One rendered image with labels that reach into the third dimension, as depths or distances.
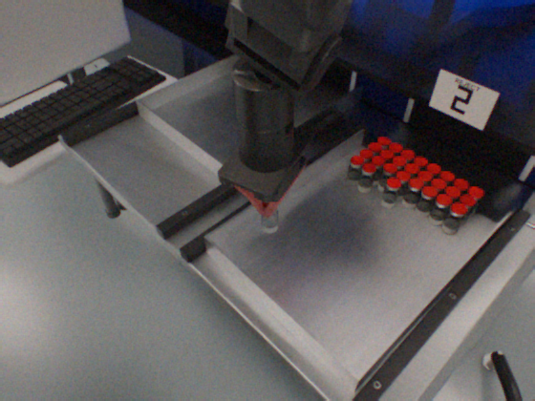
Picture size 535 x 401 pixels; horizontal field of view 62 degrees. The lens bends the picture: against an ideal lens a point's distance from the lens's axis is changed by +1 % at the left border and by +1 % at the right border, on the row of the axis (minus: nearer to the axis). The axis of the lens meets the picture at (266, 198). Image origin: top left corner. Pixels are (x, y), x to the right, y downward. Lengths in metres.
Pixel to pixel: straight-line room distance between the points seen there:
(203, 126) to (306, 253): 0.33
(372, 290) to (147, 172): 0.40
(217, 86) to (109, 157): 0.27
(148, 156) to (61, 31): 0.48
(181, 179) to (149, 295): 0.97
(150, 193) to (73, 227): 1.25
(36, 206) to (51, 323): 0.58
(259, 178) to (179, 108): 0.45
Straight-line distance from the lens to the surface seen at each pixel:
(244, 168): 0.46
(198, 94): 0.91
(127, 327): 1.61
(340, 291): 0.59
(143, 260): 1.75
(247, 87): 0.39
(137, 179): 0.74
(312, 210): 0.67
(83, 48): 1.21
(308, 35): 0.30
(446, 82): 0.69
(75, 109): 1.03
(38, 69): 1.16
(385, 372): 0.53
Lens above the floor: 1.38
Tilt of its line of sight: 47 degrees down
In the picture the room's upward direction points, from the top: straight up
